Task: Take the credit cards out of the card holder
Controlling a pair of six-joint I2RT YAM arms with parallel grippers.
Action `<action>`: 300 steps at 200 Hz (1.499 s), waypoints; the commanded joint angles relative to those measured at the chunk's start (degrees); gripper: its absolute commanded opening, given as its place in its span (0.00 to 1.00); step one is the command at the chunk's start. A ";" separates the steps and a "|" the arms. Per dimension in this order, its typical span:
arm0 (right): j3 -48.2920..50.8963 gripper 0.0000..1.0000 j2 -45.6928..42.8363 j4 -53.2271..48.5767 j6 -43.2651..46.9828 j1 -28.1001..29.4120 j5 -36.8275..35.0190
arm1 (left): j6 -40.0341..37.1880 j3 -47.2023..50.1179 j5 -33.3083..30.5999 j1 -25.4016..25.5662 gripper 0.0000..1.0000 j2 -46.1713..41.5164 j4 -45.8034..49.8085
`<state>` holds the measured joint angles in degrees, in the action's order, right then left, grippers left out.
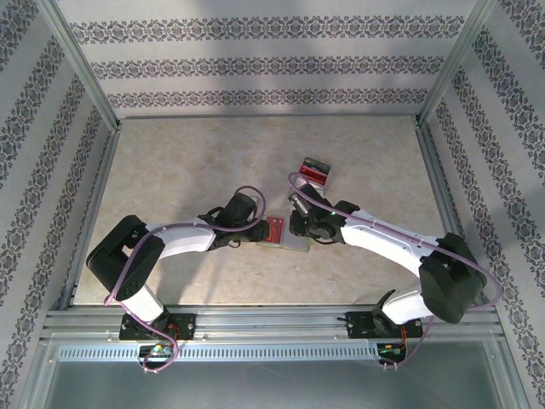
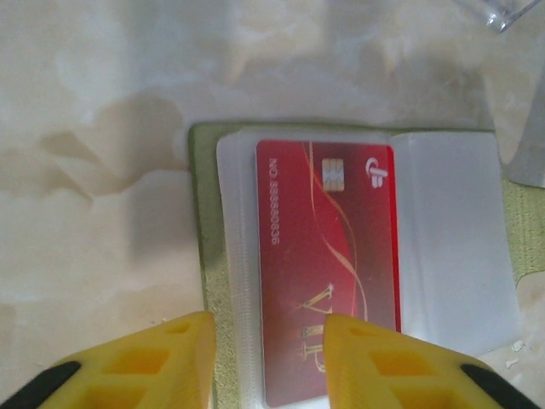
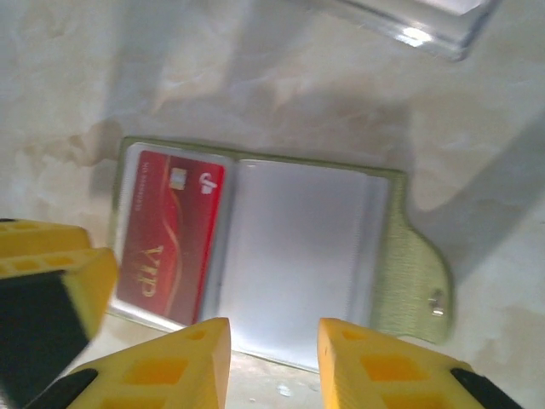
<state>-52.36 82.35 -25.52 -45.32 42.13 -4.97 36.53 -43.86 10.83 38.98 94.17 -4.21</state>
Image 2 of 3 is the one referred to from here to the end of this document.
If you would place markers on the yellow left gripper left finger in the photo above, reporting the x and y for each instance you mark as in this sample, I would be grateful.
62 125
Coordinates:
127 375

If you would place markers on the green card holder clear sleeves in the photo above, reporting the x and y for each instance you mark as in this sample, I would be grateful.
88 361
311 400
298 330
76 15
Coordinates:
447 234

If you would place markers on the clear acrylic card stand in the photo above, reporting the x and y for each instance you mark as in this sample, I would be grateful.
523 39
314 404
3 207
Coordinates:
528 149

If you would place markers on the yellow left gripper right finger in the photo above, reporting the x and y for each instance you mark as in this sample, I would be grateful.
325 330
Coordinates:
404 375

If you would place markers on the red VIP card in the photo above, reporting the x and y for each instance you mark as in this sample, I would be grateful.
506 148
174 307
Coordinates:
319 238

